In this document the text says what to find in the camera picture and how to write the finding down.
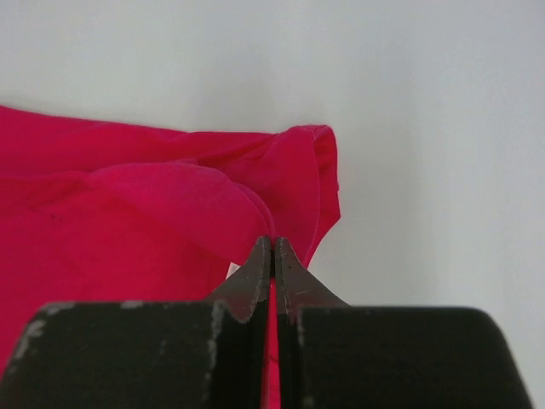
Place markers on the pink red t shirt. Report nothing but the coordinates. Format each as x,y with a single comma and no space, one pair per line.
97,211

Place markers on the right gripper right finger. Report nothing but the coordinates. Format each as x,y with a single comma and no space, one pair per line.
335,355

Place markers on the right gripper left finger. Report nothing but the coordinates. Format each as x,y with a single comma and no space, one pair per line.
137,354

